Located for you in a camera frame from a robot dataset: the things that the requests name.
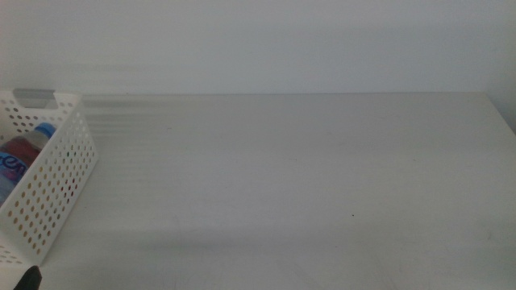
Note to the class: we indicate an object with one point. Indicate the white perforated plastic basket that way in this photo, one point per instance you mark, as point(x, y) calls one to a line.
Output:
point(52, 181)

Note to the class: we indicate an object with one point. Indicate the blue-capped water bottle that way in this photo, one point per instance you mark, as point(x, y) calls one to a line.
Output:
point(16, 161)

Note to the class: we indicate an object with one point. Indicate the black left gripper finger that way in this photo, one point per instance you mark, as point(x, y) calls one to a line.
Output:
point(30, 278)

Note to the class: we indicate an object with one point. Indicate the red soda can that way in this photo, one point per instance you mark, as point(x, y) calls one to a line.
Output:
point(24, 149)

